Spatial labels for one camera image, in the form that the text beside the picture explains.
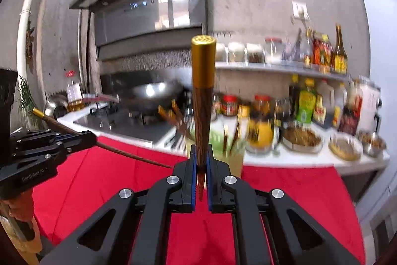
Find green plastic bottle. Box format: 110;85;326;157
296;79;317;124

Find red tablecloth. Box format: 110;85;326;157
31;136;367;265

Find clear glass mug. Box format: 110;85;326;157
273;97;291;129

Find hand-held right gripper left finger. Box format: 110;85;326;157
40;144;198;265

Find glass holding utensils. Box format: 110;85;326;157
284;29;303;62

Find steel wok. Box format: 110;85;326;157
119;82;185;112

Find steel bowl with ladle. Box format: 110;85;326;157
43;94;69;120

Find bottle with red label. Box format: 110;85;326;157
339;80;364;136

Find large yellow jar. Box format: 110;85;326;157
247;94;275;154

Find white kitchen counter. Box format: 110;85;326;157
57;111;391;176

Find person's yellow clothing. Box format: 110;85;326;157
0;222;44;265

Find dark soy sauce bottle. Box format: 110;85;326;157
288;74;300;123

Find plate of brown food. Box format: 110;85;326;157
281;125;324;154

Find white wall pipe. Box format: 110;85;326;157
17;0;55;89

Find small steel bowl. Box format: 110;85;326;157
357;131;388;158

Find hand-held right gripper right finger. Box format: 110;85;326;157
205;144;362;265

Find steel gas stove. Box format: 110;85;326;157
72;108;178;145

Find tall dark sauce bottle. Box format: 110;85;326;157
331;23;348;75

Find white plastic jug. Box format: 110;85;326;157
333;82;348;129

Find slim amber bottle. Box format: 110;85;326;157
302;27;315;65

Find green scallion bunch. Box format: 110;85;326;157
17;76;39;129

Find green plastic utensil holder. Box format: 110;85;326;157
185;124;246;177

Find steel range hood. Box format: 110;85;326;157
69;0;208;62

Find glass spice jar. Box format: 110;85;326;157
246;43;265;65
228;42;246;63
215;41;228;62

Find white wall shelf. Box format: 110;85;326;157
214;62;352;82

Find person's left hand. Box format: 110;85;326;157
0;187;34;223

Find white wall socket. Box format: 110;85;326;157
292;1;310;20

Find oil bottle with red cap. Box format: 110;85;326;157
65;70;84;112

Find clear jar with red lid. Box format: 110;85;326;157
265;37;284;65

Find white refrigerator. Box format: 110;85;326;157
354;0;397;224

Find red and yellow sauce jars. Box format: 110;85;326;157
313;32;332;73

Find white kitchen appliance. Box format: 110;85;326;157
357;76;382;139

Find yellow shallow dish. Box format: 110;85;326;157
329;135;364;162

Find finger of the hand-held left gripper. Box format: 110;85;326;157
62;140;98;155
56;131;95;142

